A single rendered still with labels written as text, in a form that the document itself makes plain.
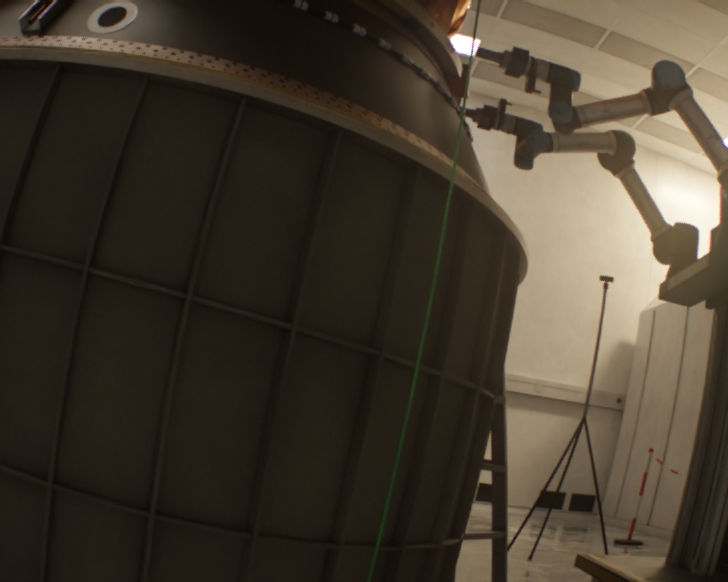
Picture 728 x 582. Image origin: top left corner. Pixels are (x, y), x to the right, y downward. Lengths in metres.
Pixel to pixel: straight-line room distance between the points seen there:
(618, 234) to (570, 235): 0.76
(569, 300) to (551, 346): 0.63
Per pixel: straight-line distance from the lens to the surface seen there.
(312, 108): 1.43
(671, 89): 2.38
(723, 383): 2.69
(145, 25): 1.57
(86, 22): 1.60
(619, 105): 2.49
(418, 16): 2.07
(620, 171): 2.94
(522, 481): 9.96
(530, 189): 10.40
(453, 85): 2.38
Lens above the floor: 0.62
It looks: 10 degrees up
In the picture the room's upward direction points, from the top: 12 degrees clockwise
